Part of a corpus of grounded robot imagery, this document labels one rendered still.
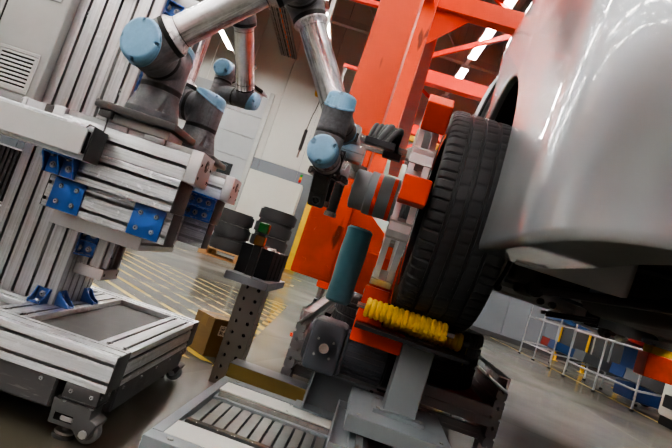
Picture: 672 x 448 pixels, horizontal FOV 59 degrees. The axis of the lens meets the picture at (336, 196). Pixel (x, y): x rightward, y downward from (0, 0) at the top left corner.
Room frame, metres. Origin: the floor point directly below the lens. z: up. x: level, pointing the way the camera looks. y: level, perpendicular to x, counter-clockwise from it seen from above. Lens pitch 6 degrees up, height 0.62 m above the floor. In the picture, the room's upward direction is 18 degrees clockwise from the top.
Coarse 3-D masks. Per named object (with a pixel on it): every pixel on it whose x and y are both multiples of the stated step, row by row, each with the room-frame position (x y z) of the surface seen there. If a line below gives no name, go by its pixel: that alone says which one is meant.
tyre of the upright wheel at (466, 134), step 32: (448, 128) 1.78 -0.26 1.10; (480, 128) 1.65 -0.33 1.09; (448, 160) 1.57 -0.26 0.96; (480, 160) 1.58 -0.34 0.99; (448, 192) 1.55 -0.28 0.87; (480, 192) 1.54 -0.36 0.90; (448, 224) 1.55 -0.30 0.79; (480, 224) 1.55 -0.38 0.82; (416, 256) 1.60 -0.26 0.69; (448, 256) 1.58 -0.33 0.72; (480, 256) 1.55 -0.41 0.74; (416, 288) 1.65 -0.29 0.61; (448, 288) 1.62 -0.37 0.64; (480, 288) 1.59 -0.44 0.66; (448, 320) 1.73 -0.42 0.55
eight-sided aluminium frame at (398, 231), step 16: (416, 144) 1.65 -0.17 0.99; (432, 144) 1.66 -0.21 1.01; (416, 160) 1.62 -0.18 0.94; (432, 160) 1.61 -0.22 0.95; (400, 208) 1.62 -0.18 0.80; (416, 208) 1.61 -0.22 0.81; (400, 224) 1.62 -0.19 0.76; (384, 240) 1.65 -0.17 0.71; (400, 240) 1.63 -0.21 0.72; (384, 256) 1.69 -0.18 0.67; (400, 256) 1.67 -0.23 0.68; (384, 272) 1.76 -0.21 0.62
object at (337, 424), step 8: (336, 408) 1.95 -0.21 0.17; (344, 408) 2.07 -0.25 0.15; (336, 416) 1.94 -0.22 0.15; (344, 416) 1.97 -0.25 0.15; (336, 424) 1.85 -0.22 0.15; (336, 432) 1.76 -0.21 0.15; (344, 432) 1.79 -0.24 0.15; (328, 440) 1.59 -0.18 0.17; (336, 440) 1.69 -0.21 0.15; (344, 440) 1.71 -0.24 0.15; (352, 440) 1.66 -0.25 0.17; (360, 440) 1.64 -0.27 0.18; (368, 440) 1.79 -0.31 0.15
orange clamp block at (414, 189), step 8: (408, 176) 1.53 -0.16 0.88; (416, 176) 1.53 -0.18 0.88; (408, 184) 1.53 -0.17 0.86; (416, 184) 1.53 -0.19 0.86; (424, 184) 1.52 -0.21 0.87; (400, 192) 1.53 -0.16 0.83; (408, 192) 1.53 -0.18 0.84; (416, 192) 1.53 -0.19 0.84; (424, 192) 1.52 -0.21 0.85; (400, 200) 1.56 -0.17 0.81; (408, 200) 1.53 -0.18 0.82; (416, 200) 1.52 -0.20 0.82; (424, 200) 1.52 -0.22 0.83
